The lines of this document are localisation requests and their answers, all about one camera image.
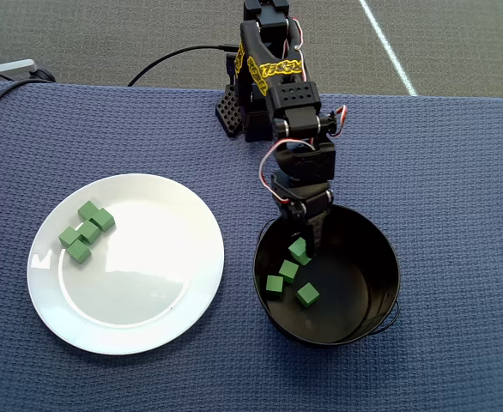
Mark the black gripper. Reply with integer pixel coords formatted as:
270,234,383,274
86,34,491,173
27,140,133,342
270,141,336,261

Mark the small green cube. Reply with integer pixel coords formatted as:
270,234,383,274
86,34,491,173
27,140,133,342
77,219,102,245
278,259,300,284
77,199,100,221
295,282,321,308
265,275,285,300
58,226,82,249
288,238,312,266
65,239,93,265
89,208,116,233

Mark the black metal bucket container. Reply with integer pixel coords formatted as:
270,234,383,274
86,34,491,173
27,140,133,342
252,203,402,348

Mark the white round plate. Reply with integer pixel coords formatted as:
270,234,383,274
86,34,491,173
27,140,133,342
27,173,226,356

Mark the blue woven table mat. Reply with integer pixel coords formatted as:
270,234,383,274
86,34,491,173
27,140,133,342
0,80,503,412

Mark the white floor tape line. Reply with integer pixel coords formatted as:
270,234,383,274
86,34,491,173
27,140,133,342
360,0,420,97

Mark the black caster wheel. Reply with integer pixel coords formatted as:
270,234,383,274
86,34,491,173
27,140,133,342
27,68,57,83

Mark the grey metal chair leg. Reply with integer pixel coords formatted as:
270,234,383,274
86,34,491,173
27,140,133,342
0,58,37,81

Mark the thick black cable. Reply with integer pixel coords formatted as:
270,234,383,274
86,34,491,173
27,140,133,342
0,78,55,142

